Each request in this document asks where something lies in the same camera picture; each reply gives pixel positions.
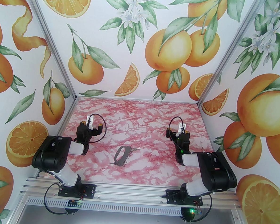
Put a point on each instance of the dark grey carabiner keyring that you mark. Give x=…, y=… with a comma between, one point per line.
x=121, y=160

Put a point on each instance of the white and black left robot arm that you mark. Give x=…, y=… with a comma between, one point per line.
x=50, y=153

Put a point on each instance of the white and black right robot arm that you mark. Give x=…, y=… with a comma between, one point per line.
x=216, y=170

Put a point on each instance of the small green circuit board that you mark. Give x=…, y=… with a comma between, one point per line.
x=75, y=203
x=197, y=211

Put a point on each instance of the black round device green light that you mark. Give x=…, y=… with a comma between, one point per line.
x=186, y=215

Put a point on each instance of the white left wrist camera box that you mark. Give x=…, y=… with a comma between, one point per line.
x=89, y=122

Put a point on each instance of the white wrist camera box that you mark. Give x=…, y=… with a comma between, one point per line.
x=182, y=128
x=89, y=122

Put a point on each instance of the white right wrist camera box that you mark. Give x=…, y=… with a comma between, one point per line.
x=182, y=128

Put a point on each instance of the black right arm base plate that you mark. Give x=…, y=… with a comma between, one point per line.
x=172, y=197

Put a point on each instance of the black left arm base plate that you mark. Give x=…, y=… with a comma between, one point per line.
x=90, y=190

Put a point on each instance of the aluminium mounting rail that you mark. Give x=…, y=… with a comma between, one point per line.
x=130, y=193

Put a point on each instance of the aluminium frame post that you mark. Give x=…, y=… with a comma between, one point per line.
x=226, y=55
x=54, y=45

